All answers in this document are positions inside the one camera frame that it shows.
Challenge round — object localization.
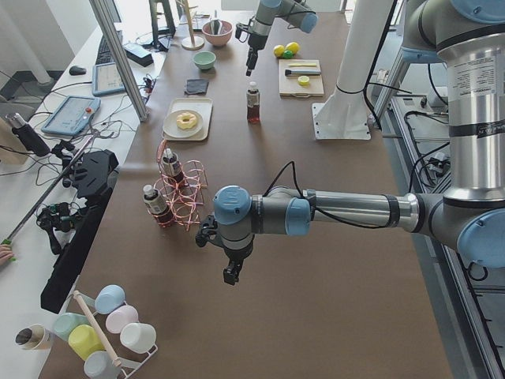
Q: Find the yellow cup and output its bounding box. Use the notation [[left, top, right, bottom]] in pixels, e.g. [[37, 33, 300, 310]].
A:
[[68, 325, 105, 361]]

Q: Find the paper cup with steel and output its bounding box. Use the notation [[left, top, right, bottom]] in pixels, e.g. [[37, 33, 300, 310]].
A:
[[15, 324, 54, 350]]

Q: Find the glazed yellow donut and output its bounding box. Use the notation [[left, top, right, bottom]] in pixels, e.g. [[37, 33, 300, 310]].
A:
[[176, 111, 198, 129]]

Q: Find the grey folded cloth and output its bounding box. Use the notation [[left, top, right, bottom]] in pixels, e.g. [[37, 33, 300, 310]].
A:
[[185, 78, 209, 95]]

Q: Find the black gripper device with cables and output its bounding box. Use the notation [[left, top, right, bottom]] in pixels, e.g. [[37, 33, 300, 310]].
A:
[[36, 202, 84, 255]]

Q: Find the mint green bowl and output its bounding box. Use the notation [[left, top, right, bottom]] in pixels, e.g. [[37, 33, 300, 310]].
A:
[[193, 51, 216, 70]]

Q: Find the white cup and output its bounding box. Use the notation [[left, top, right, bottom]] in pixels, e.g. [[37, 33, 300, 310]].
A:
[[120, 322, 157, 354]]

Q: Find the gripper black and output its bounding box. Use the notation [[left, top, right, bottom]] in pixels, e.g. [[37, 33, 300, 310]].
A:
[[235, 22, 268, 77], [195, 215, 253, 284]]

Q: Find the half lemon slice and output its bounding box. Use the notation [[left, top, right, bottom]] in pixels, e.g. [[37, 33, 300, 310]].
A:
[[297, 75, 310, 86]]

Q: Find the pink bowl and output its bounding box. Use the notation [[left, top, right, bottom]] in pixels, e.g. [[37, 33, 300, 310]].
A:
[[202, 21, 233, 47]]

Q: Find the white round plate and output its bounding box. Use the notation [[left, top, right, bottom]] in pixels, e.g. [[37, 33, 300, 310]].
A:
[[163, 110, 204, 138]]

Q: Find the yellow lemon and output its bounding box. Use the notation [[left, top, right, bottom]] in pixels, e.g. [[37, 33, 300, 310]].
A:
[[286, 42, 300, 54], [273, 45, 286, 58]]

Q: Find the teach pendant tablet rear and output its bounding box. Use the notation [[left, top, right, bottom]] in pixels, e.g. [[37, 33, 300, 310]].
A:
[[92, 62, 125, 97]]

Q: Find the black foam case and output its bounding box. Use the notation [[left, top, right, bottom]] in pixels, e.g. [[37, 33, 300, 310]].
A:
[[37, 150, 118, 313]]

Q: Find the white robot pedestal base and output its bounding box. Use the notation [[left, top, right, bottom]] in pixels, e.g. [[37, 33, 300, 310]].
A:
[[312, 0, 396, 140]]

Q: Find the bamboo cutting board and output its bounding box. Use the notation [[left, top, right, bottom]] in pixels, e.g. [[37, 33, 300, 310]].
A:
[[279, 58, 324, 97]]

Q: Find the cream serving tray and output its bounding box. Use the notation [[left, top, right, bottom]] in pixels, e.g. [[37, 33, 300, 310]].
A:
[[162, 98, 212, 141]]

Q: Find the blue cup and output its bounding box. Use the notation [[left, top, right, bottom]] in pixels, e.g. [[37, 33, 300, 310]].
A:
[[95, 284, 125, 314]]

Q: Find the green handled reacher grabber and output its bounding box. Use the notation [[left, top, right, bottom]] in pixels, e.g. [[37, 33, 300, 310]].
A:
[[1, 127, 114, 245]]

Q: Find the steel ice scoop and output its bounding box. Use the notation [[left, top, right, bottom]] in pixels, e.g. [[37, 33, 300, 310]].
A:
[[210, 11, 223, 36]]

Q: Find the lower yellow lemon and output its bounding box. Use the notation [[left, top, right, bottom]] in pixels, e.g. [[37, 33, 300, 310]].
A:
[[273, 45, 286, 58]]

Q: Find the copper wire bottle rack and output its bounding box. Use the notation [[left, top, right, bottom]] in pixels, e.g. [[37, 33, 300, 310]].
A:
[[153, 139, 208, 231]]

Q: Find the upper yellow lemon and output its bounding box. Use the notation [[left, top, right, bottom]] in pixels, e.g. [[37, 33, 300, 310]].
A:
[[286, 42, 300, 54]]

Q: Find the mint cup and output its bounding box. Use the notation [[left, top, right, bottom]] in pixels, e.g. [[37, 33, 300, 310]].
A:
[[53, 313, 88, 342]]

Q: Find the green lime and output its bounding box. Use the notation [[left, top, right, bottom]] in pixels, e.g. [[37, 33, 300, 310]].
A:
[[282, 50, 294, 59]]

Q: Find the tea bottle rack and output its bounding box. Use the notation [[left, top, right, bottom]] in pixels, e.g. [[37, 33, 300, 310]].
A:
[[143, 185, 174, 227], [162, 148, 185, 183], [246, 81, 260, 124]]

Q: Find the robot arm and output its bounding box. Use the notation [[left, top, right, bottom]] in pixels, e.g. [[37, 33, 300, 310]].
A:
[[235, 0, 319, 77], [196, 1, 504, 284]]

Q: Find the grey cup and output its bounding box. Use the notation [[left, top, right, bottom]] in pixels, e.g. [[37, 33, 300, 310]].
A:
[[84, 351, 121, 379]]

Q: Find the black keyboard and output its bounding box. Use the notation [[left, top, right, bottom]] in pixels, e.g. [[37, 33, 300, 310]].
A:
[[95, 36, 114, 65]]

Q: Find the pink cup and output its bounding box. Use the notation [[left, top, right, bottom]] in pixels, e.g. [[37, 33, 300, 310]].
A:
[[106, 305, 139, 334]]

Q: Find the aluminium frame post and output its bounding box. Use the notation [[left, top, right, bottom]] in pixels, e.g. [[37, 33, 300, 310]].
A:
[[89, 0, 148, 122]]

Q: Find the tea bottle rack front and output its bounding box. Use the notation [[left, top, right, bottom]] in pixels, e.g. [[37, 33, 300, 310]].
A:
[[143, 185, 174, 227]]

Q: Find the black flashlight tool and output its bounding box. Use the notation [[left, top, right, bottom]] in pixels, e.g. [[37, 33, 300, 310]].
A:
[[6, 113, 51, 157]]

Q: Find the person's right hand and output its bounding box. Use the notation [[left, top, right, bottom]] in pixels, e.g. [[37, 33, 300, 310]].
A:
[[0, 244, 14, 267]]

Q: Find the yellow plastic knife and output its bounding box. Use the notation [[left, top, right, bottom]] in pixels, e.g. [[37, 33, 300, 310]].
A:
[[287, 60, 319, 68]]

